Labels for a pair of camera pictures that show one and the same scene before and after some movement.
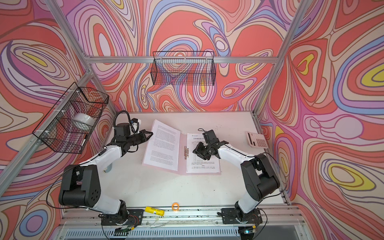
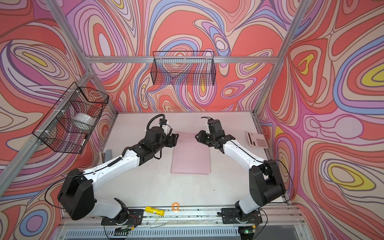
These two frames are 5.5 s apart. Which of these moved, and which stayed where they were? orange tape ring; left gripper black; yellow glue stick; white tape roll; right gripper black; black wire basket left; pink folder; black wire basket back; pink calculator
Moved: left gripper black; pink folder; right gripper black
Stayed: black wire basket left; yellow glue stick; black wire basket back; pink calculator; white tape roll; orange tape ring
